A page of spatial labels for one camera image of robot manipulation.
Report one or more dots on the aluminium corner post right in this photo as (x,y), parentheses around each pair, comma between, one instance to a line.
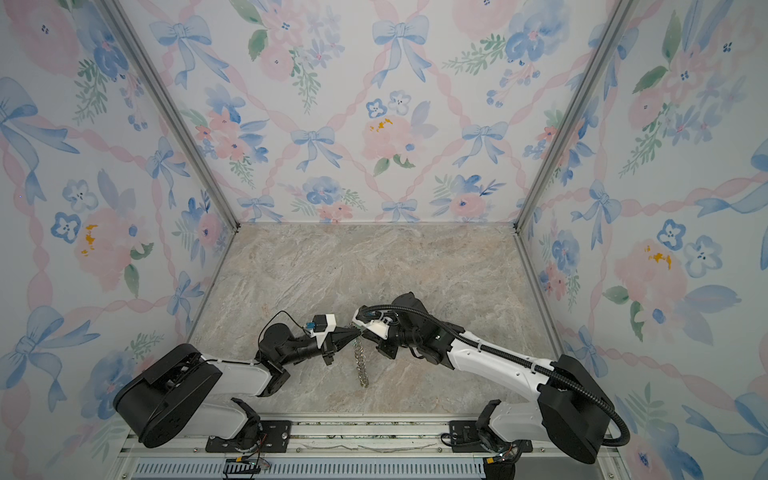
(607,41)

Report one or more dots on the aluminium corner post left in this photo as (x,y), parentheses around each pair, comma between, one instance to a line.
(128,39)

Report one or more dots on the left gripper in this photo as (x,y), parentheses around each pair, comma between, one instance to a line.
(329,351)

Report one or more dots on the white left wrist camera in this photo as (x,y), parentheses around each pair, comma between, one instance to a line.
(320,327)

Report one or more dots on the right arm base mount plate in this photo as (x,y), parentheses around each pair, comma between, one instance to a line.
(477,437)

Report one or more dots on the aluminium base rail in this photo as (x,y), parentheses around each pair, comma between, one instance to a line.
(365,446)

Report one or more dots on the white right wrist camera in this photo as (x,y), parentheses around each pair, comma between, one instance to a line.
(375,316)

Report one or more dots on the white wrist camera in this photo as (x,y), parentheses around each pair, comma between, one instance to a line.
(375,316)
(320,327)

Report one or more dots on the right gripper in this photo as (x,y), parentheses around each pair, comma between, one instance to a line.
(383,347)

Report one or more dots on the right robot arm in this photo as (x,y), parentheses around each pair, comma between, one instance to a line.
(562,403)

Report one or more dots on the aluminium corner post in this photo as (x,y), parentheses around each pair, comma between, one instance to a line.
(607,41)
(128,39)

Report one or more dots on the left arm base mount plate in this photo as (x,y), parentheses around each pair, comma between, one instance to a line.
(254,436)

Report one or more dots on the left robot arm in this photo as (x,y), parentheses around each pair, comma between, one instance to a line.
(186,393)

